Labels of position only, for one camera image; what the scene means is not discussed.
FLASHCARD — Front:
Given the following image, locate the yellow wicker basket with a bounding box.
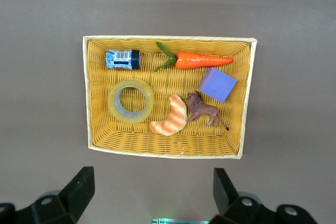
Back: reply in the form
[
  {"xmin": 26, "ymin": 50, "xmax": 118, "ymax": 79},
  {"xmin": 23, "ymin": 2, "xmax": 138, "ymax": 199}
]
[{"xmin": 82, "ymin": 35, "xmax": 258, "ymax": 159}]

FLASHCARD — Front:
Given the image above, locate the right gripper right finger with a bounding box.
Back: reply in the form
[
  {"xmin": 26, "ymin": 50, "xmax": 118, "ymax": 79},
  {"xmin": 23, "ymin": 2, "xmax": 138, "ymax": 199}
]
[{"xmin": 209, "ymin": 167, "xmax": 318, "ymax": 224}]

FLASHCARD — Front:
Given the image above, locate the orange toy carrot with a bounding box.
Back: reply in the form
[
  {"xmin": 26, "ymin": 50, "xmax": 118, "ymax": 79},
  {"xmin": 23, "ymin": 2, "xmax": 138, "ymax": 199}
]
[{"xmin": 153, "ymin": 41, "xmax": 234, "ymax": 72}]

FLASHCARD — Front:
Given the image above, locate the blue labelled black-capped can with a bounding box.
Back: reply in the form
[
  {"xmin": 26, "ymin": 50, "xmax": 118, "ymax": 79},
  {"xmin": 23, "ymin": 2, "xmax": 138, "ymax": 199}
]
[{"xmin": 105, "ymin": 49, "xmax": 142, "ymax": 71}]

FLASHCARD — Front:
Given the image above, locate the purple foam cube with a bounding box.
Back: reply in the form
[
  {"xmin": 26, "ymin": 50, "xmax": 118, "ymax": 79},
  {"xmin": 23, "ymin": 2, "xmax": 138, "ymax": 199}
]
[{"xmin": 197, "ymin": 67, "xmax": 238, "ymax": 103}]

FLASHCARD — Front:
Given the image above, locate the brown toy lion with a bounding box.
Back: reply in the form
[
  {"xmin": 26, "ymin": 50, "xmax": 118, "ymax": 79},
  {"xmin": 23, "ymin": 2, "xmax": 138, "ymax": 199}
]
[{"xmin": 185, "ymin": 90, "xmax": 229, "ymax": 131}]

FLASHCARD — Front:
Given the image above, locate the clear packing tape roll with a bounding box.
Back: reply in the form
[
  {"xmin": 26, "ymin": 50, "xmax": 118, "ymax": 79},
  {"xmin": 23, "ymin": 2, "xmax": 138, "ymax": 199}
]
[{"xmin": 107, "ymin": 78, "xmax": 155, "ymax": 124}]

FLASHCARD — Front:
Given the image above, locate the striped toy croissant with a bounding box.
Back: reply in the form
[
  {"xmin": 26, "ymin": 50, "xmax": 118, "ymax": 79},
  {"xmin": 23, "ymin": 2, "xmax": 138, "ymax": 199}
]
[{"xmin": 149, "ymin": 94, "xmax": 188, "ymax": 137}]

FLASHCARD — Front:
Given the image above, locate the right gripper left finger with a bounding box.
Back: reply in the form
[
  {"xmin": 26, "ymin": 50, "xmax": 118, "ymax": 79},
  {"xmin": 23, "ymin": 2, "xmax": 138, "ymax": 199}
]
[{"xmin": 0, "ymin": 166, "xmax": 95, "ymax": 224}]

